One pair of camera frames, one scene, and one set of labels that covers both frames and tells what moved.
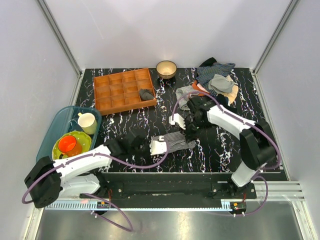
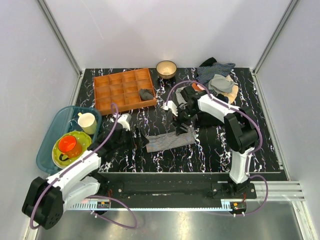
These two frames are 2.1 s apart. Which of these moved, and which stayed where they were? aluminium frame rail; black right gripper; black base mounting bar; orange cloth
Moved: black right gripper
Stayed: orange cloth; aluminium frame rail; black base mounting bar
